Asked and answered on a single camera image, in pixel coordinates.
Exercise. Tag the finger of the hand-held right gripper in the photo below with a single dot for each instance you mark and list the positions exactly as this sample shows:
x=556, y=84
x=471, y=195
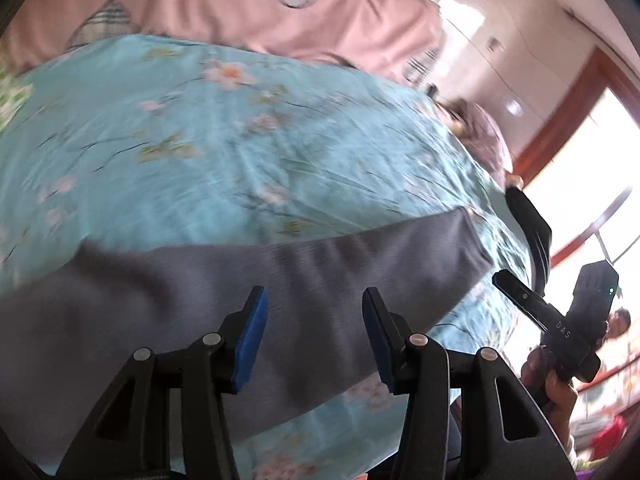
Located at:
x=520, y=292

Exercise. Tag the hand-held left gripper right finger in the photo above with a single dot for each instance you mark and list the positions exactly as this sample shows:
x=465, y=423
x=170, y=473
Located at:
x=378, y=342

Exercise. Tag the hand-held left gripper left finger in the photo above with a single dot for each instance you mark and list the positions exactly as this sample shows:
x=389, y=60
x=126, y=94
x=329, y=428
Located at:
x=251, y=342

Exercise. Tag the grey pants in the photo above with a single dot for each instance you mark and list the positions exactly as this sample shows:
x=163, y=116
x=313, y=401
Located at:
x=200, y=290

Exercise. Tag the person's right hand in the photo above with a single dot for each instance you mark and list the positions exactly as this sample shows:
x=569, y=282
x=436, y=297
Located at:
x=555, y=395

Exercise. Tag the black cloth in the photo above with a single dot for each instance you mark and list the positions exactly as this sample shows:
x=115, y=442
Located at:
x=532, y=230

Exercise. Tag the red cloth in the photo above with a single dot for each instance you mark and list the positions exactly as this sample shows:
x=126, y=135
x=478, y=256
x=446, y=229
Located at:
x=611, y=435

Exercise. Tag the purple pillow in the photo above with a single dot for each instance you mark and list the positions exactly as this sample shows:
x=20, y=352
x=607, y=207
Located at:
x=487, y=140

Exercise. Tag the light blue floral bedsheet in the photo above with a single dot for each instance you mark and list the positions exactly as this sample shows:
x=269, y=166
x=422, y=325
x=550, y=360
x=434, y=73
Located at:
x=210, y=135

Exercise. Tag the white wardrobe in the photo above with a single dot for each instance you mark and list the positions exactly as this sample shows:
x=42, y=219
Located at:
x=515, y=35

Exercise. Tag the pink quilt with plaid hearts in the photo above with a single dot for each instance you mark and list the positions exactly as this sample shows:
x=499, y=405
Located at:
x=200, y=0

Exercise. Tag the green floral cloth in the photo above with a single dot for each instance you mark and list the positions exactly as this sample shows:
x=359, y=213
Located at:
x=11, y=90

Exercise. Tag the red wooden door frame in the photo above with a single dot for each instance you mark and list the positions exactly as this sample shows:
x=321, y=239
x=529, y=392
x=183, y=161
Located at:
x=565, y=110

